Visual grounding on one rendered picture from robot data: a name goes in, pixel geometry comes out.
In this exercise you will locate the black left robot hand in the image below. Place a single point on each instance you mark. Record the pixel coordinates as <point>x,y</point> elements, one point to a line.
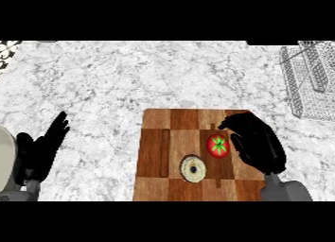
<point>39,149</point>

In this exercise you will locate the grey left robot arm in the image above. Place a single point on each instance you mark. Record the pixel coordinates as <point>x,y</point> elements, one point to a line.
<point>7,164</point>

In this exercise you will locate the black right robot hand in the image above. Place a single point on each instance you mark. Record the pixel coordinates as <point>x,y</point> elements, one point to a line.
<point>256,141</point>

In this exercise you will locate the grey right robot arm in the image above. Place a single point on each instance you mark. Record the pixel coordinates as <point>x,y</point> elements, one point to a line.
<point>282,189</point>

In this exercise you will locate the red tomato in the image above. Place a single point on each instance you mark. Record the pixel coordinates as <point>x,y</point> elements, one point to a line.
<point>217,146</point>

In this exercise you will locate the brown checkered wooden cutting board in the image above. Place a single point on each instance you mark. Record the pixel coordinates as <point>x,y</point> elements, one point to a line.
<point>184,148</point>

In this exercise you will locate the black and white patterned tile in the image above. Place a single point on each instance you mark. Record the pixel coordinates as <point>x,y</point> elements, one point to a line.
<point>0,60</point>

